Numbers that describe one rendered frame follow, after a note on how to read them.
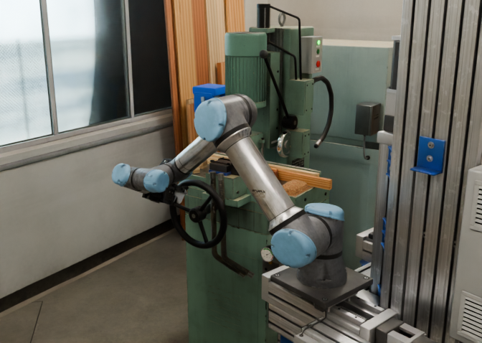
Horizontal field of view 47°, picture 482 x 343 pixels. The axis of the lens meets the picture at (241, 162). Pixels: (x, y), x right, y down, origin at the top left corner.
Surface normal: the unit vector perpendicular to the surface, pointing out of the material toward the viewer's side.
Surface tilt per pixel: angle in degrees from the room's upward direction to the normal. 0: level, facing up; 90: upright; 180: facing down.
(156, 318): 0
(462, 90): 90
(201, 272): 90
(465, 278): 90
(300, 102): 90
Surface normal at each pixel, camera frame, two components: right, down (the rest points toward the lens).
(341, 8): -0.56, 0.22
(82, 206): 0.83, 0.15
